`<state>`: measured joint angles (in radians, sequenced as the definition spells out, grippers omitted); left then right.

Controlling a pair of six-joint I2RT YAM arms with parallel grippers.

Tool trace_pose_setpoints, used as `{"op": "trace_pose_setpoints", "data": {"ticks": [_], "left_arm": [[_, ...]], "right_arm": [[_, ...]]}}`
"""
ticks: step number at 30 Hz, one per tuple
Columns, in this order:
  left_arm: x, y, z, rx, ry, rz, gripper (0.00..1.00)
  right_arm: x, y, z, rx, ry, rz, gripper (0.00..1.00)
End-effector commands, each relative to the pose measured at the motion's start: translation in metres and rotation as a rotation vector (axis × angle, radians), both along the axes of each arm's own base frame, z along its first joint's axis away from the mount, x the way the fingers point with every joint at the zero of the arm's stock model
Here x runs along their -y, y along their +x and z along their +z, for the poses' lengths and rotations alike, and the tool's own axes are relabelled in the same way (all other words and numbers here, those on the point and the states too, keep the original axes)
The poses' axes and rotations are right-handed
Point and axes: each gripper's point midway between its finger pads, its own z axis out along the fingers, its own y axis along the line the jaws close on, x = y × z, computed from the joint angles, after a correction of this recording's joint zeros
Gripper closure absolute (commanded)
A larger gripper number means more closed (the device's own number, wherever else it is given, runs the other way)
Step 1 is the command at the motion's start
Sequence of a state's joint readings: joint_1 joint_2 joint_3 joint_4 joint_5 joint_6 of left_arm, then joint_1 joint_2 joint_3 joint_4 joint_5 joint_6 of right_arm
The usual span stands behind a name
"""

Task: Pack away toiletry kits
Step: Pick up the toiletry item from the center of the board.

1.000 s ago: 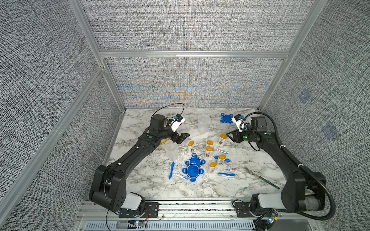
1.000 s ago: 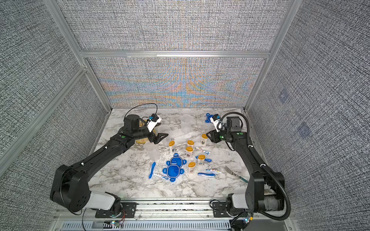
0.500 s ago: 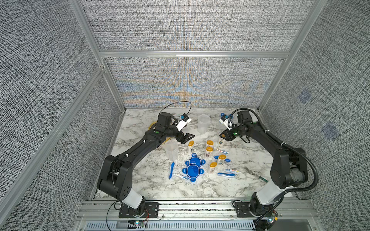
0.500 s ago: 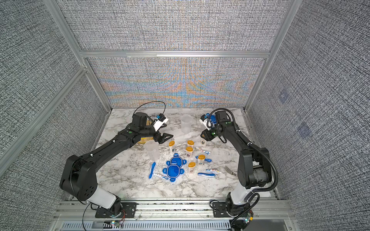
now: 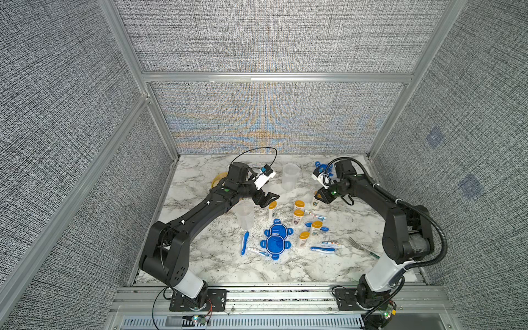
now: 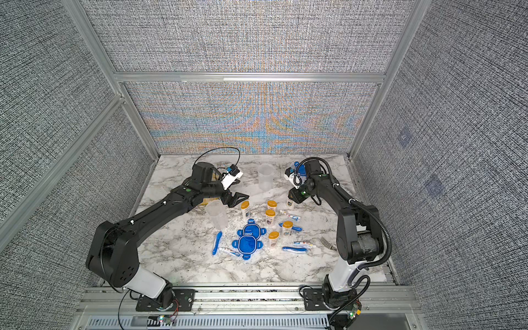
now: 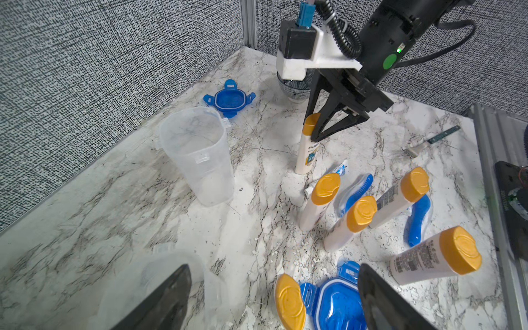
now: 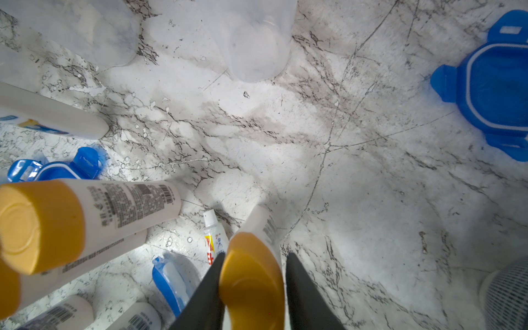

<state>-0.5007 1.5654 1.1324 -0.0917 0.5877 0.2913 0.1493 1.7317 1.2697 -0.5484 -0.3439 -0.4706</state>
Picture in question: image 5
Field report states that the blue lid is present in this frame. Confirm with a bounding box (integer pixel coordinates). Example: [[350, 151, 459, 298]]
[[264, 219, 294, 239], [260, 235, 292, 261], [313, 162, 334, 177]]

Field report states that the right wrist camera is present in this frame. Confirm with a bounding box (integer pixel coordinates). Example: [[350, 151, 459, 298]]
[[312, 170, 333, 188]]

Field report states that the toothpaste tube right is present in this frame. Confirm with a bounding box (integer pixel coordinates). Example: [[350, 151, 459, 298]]
[[321, 241, 342, 249]]

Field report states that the clear container middle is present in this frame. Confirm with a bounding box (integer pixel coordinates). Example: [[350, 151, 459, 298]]
[[259, 182, 270, 198]]

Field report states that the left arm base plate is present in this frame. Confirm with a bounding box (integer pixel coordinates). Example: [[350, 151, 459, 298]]
[[169, 289, 228, 312]]

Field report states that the toothpaste tube front left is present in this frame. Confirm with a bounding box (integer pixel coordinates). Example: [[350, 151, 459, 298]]
[[246, 247, 272, 258]]

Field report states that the clear container front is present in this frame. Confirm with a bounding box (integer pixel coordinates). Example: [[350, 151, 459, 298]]
[[234, 199, 255, 231]]

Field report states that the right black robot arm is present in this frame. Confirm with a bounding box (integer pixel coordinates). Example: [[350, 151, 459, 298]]
[[312, 157, 448, 313]]

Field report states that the clear container back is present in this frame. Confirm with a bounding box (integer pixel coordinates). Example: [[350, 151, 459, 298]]
[[281, 163, 301, 192]]

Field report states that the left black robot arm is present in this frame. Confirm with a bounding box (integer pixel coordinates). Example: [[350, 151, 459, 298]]
[[139, 162, 279, 307]]

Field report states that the orange cap bottle front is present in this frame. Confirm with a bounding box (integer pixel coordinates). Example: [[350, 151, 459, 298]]
[[297, 231, 310, 248]]

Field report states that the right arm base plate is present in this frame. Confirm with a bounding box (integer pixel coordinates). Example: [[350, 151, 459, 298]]
[[331, 286, 392, 312]]

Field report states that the clear container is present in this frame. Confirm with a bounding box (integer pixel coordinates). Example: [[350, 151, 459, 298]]
[[281, 163, 301, 192], [234, 199, 255, 231], [259, 182, 270, 198]]

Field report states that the blue lid lower centre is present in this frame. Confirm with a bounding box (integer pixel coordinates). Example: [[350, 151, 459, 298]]
[[260, 235, 292, 261]]

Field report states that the yellow bamboo steamer basket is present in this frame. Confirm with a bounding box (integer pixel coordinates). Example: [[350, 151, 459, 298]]
[[211, 172, 228, 192]]

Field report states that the orange cap bottle small back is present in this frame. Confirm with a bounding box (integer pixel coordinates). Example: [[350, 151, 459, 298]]
[[294, 200, 305, 210]]

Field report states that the blue lid upper centre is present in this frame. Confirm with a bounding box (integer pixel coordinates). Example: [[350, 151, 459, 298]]
[[264, 219, 294, 239]]

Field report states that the green handled fork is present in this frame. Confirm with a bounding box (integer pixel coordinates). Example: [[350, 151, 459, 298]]
[[348, 237, 380, 259]]

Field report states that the blue lid back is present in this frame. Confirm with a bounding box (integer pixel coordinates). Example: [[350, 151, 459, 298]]
[[313, 162, 334, 177]]

